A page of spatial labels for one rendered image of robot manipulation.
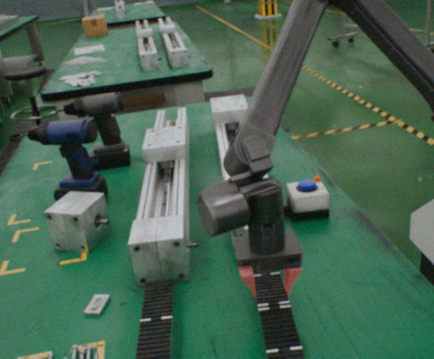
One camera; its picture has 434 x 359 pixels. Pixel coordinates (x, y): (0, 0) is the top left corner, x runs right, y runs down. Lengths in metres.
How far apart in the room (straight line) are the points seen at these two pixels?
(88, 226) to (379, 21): 0.71
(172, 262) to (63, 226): 0.29
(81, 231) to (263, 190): 0.48
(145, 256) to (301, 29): 0.49
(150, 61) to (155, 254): 2.03
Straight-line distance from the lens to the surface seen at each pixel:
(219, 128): 1.47
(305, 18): 0.93
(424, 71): 1.00
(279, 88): 0.82
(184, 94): 2.79
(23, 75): 4.40
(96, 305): 0.93
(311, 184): 1.10
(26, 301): 1.02
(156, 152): 1.27
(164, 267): 0.94
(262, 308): 0.81
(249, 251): 0.78
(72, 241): 1.11
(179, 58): 2.84
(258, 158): 0.73
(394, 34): 1.01
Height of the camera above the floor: 1.33
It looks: 24 degrees down
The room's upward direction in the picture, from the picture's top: 7 degrees counter-clockwise
